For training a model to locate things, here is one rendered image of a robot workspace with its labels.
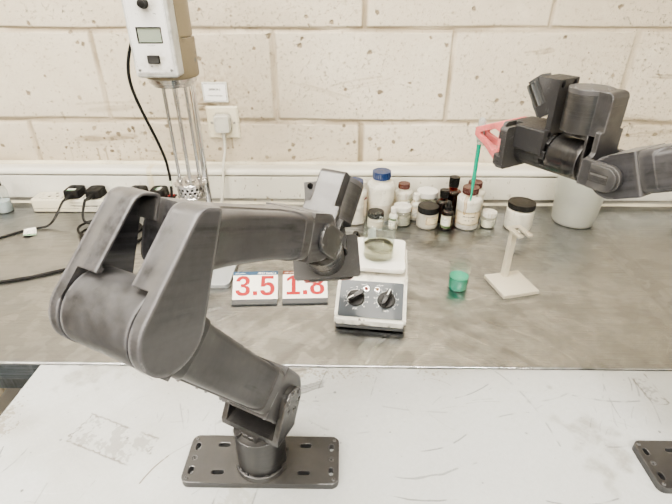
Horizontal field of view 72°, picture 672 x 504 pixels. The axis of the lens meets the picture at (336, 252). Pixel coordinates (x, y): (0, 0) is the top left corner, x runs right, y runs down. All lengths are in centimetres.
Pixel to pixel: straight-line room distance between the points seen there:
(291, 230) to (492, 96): 93
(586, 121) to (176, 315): 57
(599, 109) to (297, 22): 77
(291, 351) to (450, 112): 79
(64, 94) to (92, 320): 115
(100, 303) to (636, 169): 60
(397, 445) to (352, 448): 6
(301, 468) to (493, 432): 28
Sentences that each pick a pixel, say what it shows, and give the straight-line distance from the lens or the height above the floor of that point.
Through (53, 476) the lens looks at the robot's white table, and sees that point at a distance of 76.
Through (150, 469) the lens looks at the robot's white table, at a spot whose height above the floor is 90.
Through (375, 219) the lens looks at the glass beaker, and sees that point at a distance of 90.
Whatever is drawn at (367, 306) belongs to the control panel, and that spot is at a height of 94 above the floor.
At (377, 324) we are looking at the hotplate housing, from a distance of 84.
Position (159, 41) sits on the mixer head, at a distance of 93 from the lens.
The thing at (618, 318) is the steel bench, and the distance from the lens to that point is 103.
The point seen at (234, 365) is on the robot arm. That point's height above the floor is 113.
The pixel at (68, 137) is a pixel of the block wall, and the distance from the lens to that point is 150.
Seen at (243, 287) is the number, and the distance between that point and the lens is 95.
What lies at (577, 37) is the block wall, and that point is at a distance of 138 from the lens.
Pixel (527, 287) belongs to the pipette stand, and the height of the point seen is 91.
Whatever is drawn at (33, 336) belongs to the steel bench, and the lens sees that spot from 100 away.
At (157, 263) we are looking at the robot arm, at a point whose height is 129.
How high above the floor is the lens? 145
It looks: 31 degrees down
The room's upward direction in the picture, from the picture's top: straight up
